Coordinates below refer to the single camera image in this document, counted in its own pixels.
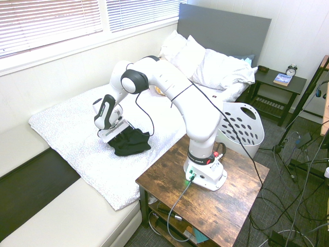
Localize dark blue pillow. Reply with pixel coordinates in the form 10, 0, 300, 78
230, 54, 256, 68

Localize black camera tripod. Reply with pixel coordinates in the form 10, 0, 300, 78
258, 55, 329, 184

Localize blue headphones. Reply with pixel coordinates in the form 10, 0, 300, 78
314, 80, 329, 100

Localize black clothing item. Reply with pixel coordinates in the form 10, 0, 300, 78
107, 127, 152, 157

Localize white patterned bedspread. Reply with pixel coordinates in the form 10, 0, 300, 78
28, 84, 225, 212

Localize light wooden desk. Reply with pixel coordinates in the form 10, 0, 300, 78
319, 55, 329, 137

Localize black floor cable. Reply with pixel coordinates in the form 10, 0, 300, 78
248, 144, 329, 247

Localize grey bed headboard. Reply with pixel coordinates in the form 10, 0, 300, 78
177, 3, 273, 69

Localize black nightstand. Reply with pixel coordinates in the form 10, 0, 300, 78
235, 67, 308, 127

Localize large white window blind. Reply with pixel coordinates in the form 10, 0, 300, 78
0, 0, 104, 59

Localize white crumpled pillow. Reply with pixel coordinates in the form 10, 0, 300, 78
191, 48, 259, 91

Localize blue paperback book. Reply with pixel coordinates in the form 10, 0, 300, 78
272, 73, 294, 87

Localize white perforated laundry basket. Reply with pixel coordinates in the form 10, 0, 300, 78
216, 101, 266, 159

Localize black power adapter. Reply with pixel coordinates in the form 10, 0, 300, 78
295, 132, 314, 149

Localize rustic wooden side table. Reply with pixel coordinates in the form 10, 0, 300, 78
135, 133, 271, 247

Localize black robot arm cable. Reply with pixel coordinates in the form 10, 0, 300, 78
134, 82, 264, 204

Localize teal paper item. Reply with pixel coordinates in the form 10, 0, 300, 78
192, 228, 210, 245

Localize white cushioned bench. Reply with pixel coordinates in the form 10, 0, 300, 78
0, 122, 143, 247

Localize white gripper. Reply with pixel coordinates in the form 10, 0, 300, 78
97, 120, 130, 144

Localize dark base connector cable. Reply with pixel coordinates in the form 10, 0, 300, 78
167, 177, 196, 244

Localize narrow white window blind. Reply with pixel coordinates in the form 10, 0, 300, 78
105, 0, 181, 33

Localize black alarm clock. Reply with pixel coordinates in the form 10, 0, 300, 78
285, 63, 299, 78

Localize black cable with red plug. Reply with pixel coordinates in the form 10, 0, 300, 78
212, 142, 227, 161

